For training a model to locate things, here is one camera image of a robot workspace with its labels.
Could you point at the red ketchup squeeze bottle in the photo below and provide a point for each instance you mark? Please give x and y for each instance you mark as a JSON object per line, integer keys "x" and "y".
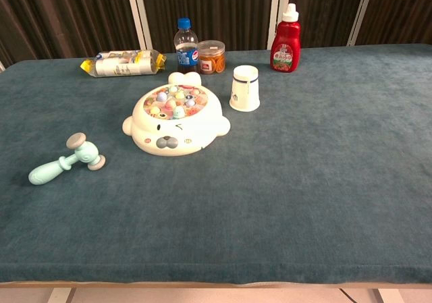
{"x": 285, "y": 50}

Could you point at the white partition post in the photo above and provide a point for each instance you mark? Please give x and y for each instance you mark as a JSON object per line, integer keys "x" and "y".
{"x": 361, "y": 13}
{"x": 278, "y": 13}
{"x": 139, "y": 16}

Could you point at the white table leg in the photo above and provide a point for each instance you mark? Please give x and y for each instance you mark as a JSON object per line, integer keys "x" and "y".
{"x": 60, "y": 296}
{"x": 389, "y": 297}

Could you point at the clear jar with orange snacks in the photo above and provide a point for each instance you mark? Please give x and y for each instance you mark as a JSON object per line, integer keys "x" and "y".
{"x": 211, "y": 60}

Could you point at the cola bottle with blue cap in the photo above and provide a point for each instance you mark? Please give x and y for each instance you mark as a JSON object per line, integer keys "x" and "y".
{"x": 185, "y": 46}

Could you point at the teal toy hammer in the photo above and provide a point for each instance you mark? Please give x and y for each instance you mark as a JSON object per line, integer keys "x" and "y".
{"x": 86, "y": 152}

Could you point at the blue table cloth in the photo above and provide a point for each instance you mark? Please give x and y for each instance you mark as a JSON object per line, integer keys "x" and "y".
{"x": 270, "y": 181}

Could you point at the white paper cup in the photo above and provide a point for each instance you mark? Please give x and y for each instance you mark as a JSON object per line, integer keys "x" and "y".
{"x": 244, "y": 92}

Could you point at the white seal whack-a-mole toy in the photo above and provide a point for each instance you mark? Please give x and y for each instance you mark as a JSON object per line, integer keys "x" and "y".
{"x": 175, "y": 127}

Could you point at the plastic pack of white rolls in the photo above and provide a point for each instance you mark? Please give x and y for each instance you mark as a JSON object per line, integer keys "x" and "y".
{"x": 121, "y": 65}

